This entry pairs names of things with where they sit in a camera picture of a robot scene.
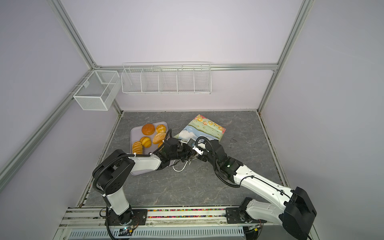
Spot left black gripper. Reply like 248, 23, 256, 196
169, 143, 196, 162

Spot printed paper gift bag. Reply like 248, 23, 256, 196
172, 113, 227, 173

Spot yellow striped fake bread roll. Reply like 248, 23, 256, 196
140, 137, 152, 148

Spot lavender plastic tray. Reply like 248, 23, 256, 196
131, 126, 161, 176

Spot brown round fake bun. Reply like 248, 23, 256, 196
142, 124, 156, 136

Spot sesame fake bread roll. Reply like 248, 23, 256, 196
153, 133, 167, 145

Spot cream and steel tongs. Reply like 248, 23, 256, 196
180, 160, 193, 172

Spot orange fake croissant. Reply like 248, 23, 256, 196
156, 125, 167, 134

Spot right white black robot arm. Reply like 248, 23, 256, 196
194, 137, 317, 240

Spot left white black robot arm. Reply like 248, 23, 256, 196
92, 138, 196, 217

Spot small white mesh basket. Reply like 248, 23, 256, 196
74, 70, 122, 111

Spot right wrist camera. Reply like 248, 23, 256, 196
188, 140, 206, 156

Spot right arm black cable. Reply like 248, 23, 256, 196
194, 136, 241, 189

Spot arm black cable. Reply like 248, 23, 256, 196
194, 136, 241, 189
92, 128, 173, 196

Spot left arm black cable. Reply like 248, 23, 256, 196
92, 128, 173, 196

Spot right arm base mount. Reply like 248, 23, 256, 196
225, 207, 267, 224

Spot long white wire basket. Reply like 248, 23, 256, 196
121, 62, 212, 95

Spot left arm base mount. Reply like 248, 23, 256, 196
106, 209, 148, 226

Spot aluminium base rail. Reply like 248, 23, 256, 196
58, 205, 313, 230

